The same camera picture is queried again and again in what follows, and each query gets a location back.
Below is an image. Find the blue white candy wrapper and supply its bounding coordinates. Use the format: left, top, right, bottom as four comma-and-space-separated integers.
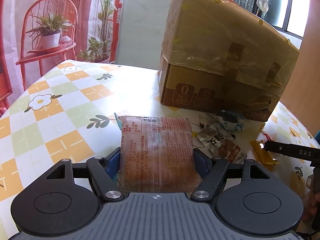
217, 110, 245, 132

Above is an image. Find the white crumpled wrapper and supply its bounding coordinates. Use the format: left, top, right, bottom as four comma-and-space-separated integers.
198, 113, 218, 128

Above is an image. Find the pink printed snack packet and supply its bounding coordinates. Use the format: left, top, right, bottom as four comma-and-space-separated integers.
114, 112, 202, 195

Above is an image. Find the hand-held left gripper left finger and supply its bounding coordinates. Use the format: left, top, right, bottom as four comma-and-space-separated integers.
45, 147, 123, 202

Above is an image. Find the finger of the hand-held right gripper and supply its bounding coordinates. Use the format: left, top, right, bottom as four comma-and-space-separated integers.
264, 141, 320, 161

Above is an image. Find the floral checked tablecloth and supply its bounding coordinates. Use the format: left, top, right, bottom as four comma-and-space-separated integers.
0, 59, 320, 240

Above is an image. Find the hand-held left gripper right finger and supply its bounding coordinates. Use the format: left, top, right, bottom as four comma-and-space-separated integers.
190, 148, 268, 202

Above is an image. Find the wooden panel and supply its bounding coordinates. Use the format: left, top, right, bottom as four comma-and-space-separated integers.
279, 17, 320, 130

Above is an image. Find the printed pink backdrop curtain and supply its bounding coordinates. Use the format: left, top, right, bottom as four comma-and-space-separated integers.
0, 0, 127, 117

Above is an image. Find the taped cardboard box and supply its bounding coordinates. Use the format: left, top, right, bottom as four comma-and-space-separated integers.
157, 0, 300, 122

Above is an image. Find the yellow small snack packet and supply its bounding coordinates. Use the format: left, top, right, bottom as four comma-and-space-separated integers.
249, 139, 279, 165

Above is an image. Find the black framed window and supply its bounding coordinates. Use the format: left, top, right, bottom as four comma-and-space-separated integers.
125, 0, 314, 40

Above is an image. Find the person's right hand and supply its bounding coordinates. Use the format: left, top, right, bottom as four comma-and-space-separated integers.
301, 174, 320, 222

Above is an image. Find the silver brown snack sachet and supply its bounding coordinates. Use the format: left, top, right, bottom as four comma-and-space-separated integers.
197, 127, 247, 164

